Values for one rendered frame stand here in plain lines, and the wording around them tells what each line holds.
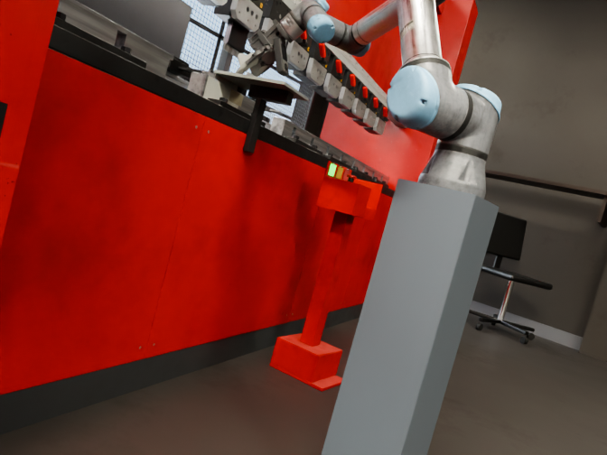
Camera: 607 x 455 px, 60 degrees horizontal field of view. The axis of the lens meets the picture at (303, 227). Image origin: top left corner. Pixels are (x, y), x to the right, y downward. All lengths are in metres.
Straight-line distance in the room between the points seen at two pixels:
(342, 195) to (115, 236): 0.92
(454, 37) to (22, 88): 3.29
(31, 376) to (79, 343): 0.13
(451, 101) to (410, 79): 0.09
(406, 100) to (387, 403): 0.64
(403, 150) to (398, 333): 2.73
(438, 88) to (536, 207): 4.42
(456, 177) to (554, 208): 4.31
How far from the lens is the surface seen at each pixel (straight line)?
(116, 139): 1.31
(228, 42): 1.84
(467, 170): 1.18
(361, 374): 1.21
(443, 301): 1.12
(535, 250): 5.44
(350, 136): 3.93
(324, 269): 2.06
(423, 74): 1.10
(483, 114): 1.20
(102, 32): 1.42
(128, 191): 1.37
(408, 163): 3.77
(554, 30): 5.96
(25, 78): 1.02
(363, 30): 1.66
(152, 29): 2.31
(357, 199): 1.96
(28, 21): 1.02
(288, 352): 2.08
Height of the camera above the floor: 0.68
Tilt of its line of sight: 3 degrees down
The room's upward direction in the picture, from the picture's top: 15 degrees clockwise
